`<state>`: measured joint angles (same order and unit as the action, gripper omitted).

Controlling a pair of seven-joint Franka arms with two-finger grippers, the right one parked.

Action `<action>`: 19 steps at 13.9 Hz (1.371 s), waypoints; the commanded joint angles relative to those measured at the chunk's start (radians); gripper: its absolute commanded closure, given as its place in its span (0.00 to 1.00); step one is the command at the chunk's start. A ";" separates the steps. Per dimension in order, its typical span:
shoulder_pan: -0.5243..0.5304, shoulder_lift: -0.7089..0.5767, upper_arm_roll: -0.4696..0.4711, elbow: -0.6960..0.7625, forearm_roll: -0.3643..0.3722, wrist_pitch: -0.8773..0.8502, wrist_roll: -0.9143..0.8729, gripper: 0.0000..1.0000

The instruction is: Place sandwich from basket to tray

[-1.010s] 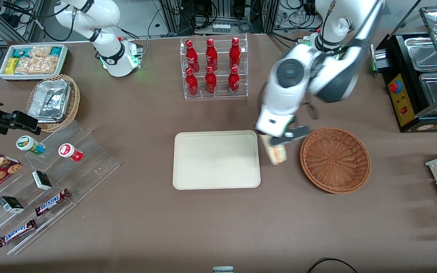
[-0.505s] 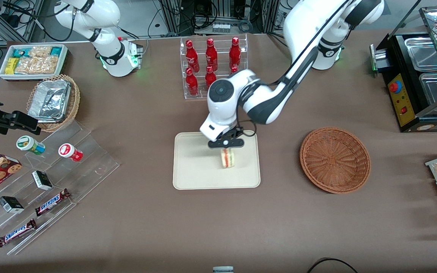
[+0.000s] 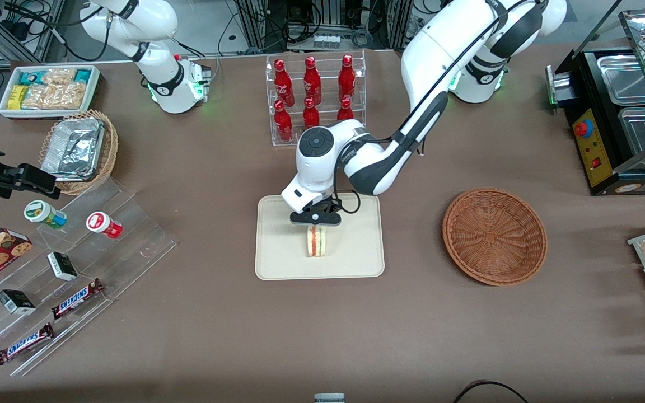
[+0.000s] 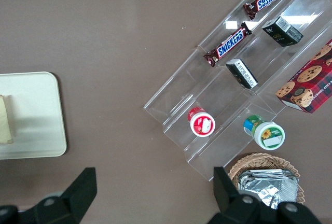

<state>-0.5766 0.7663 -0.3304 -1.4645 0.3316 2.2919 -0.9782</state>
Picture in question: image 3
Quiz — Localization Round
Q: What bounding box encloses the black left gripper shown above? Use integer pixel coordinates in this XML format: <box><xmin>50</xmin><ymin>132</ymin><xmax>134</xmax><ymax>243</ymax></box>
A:
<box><xmin>310</xmin><ymin>196</ymin><xmax>342</xmax><ymax>213</ymax></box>

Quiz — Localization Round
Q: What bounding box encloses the triangular sandwich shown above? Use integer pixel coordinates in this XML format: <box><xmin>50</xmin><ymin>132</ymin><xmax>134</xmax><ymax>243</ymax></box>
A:
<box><xmin>306</xmin><ymin>225</ymin><xmax>329</xmax><ymax>259</ymax></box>

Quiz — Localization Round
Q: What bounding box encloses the cream rectangular tray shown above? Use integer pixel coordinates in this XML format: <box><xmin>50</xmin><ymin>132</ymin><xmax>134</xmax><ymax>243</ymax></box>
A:
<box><xmin>255</xmin><ymin>193</ymin><xmax>386</xmax><ymax>280</ymax></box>

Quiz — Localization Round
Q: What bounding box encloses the light brown wicker basket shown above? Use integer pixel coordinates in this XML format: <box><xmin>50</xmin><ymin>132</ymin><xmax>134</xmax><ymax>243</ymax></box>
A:
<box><xmin>39</xmin><ymin>110</ymin><xmax>119</xmax><ymax>196</ymax></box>

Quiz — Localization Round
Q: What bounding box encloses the round brown wicker basket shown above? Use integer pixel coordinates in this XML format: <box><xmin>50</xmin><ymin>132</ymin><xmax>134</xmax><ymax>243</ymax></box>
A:
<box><xmin>442</xmin><ymin>188</ymin><xmax>548</xmax><ymax>287</ymax></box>

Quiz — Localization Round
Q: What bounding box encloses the green lid snack cup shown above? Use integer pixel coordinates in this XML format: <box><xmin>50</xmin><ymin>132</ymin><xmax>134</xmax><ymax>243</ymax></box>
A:
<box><xmin>24</xmin><ymin>200</ymin><xmax>68</xmax><ymax>229</ymax></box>

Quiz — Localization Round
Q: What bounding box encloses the aluminium foil container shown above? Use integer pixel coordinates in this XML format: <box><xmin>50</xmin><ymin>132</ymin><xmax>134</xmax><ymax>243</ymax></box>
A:
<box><xmin>41</xmin><ymin>117</ymin><xmax>105</xmax><ymax>181</ymax></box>

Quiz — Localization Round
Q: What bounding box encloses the white plastic snack bin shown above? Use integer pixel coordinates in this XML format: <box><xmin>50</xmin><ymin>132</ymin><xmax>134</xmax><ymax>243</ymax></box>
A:
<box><xmin>0</xmin><ymin>65</ymin><xmax>101</xmax><ymax>120</ymax></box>

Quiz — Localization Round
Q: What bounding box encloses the red lid snack cup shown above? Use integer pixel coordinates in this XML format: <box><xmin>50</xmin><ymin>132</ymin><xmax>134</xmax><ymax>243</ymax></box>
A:
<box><xmin>86</xmin><ymin>212</ymin><xmax>124</xmax><ymax>240</ymax></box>

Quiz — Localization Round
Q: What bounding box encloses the clear rice cracker packet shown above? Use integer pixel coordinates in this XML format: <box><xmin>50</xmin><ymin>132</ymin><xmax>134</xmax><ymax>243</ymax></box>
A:
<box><xmin>22</xmin><ymin>84</ymin><xmax>58</xmax><ymax>111</ymax></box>
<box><xmin>41</xmin><ymin>68</ymin><xmax>77</xmax><ymax>86</ymax></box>
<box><xmin>54</xmin><ymin>83</ymin><xmax>87</xmax><ymax>110</ymax></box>

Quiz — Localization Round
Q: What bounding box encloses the small black box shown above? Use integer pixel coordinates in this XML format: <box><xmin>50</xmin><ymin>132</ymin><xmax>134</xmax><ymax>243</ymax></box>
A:
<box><xmin>47</xmin><ymin>252</ymin><xmax>79</xmax><ymax>282</ymax></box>
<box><xmin>0</xmin><ymin>289</ymin><xmax>37</xmax><ymax>316</ymax></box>

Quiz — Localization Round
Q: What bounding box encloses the yellow snack packet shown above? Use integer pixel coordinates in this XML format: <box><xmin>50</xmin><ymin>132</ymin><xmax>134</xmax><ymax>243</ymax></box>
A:
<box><xmin>8</xmin><ymin>85</ymin><xmax>30</xmax><ymax>111</ymax></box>

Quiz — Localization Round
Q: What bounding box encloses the clear acrylic stepped stand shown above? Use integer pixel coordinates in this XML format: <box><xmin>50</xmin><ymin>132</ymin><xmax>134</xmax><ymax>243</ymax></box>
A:
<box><xmin>0</xmin><ymin>176</ymin><xmax>178</xmax><ymax>377</ymax></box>

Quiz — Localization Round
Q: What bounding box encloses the Snickers chocolate bar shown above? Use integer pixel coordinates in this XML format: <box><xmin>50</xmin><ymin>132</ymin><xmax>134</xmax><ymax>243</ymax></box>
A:
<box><xmin>0</xmin><ymin>323</ymin><xmax>55</xmax><ymax>366</ymax></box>
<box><xmin>51</xmin><ymin>278</ymin><xmax>105</xmax><ymax>320</ymax></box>

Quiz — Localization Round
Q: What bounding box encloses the clear acrylic bottle rack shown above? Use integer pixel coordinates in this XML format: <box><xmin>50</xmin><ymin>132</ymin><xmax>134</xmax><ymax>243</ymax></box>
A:
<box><xmin>265</xmin><ymin>50</ymin><xmax>367</xmax><ymax>148</ymax></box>

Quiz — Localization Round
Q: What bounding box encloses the black food warmer appliance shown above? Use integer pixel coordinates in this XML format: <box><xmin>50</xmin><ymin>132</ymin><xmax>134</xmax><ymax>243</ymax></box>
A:
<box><xmin>545</xmin><ymin>0</ymin><xmax>645</xmax><ymax>196</ymax></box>

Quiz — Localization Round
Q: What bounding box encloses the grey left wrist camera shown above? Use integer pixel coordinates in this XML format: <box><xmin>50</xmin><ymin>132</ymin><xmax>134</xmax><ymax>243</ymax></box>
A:
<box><xmin>290</xmin><ymin>209</ymin><xmax>342</xmax><ymax>227</ymax></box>

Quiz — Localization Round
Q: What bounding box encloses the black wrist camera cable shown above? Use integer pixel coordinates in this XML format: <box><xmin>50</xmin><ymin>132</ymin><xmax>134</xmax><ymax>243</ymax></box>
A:
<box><xmin>331</xmin><ymin>0</ymin><xmax>543</xmax><ymax>215</ymax></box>

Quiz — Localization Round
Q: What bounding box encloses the aluminium frame rack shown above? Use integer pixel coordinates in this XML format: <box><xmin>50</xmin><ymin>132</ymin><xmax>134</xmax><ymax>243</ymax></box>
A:
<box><xmin>234</xmin><ymin>0</ymin><xmax>414</xmax><ymax>54</ymax></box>

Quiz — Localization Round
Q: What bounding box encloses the black cable loop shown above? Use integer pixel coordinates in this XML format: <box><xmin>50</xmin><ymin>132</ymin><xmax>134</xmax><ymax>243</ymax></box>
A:
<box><xmin>452</xmin><ymin>380</ymin><xmax>530</xmax><ymax>403</ymax></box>

